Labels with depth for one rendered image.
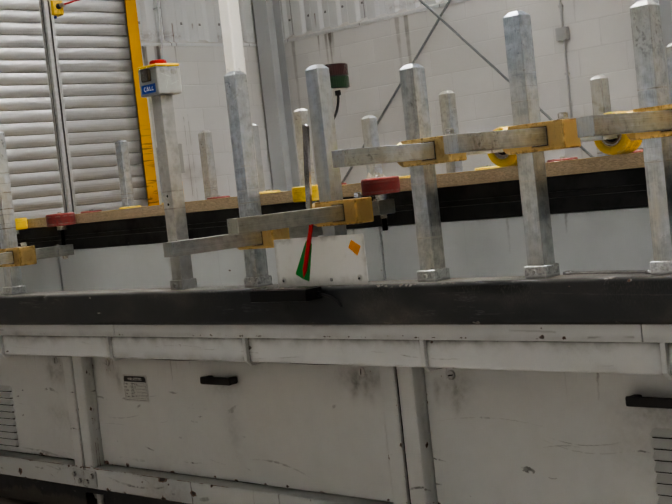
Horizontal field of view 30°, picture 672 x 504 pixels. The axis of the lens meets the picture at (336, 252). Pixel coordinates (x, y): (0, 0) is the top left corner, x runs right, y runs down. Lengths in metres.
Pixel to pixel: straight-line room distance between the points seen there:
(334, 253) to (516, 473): 0.60
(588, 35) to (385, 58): 2.24
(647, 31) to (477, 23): 9.25
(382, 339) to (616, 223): 0.51
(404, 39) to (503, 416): 9.36
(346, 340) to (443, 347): 0.26
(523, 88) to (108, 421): 1.90
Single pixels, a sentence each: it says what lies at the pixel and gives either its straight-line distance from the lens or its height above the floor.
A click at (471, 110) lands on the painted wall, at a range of 11.36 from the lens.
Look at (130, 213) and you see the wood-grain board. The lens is 3.39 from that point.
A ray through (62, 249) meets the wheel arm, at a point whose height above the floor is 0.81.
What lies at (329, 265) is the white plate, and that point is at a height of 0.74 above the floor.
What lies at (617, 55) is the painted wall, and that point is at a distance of 10.51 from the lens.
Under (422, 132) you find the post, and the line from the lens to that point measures 2.37.
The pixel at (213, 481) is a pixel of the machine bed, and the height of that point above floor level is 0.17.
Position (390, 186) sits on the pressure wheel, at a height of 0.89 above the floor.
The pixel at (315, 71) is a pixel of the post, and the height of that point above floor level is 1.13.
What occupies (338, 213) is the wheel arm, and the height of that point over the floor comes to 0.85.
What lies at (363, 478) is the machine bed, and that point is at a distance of 2.96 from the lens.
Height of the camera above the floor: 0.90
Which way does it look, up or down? 3 degrees down
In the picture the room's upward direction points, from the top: 6 degrees counter-clockwise
